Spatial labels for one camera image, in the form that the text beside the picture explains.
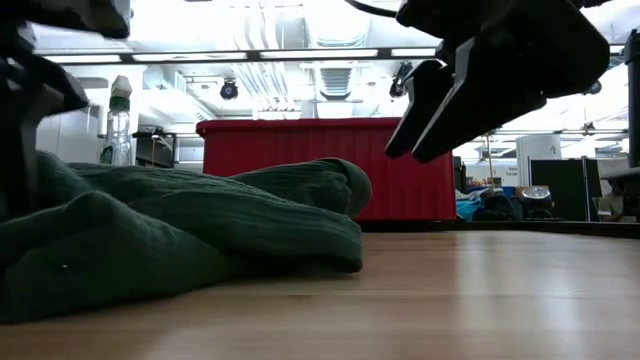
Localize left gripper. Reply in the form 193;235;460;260
0;29;90;219

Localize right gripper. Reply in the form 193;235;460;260
384;0;611;164

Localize dark green button shirt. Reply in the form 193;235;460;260
0;149;374;325

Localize red plastic laundry bin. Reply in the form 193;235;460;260
195;117;459;222

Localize thin vertical pole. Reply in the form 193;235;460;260
487;133;496;189

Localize clear spray bottle green label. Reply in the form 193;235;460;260
99;74;134;167

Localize bright blue garment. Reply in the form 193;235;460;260
457;197;484;222

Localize dark navy garment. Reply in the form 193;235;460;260
472;192;524;222

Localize silver round container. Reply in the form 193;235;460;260
519;185;554;220

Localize black partition panel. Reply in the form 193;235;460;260
529;158;608;223

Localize black stand pole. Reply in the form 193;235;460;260
623;28;640;169

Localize person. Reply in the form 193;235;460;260
597;179;626;222

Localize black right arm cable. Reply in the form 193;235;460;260
344;0;401;19

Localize black aluminium rig frame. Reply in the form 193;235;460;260
357;219;640;240

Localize black ceiling light rail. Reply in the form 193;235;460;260
32;44;626;65

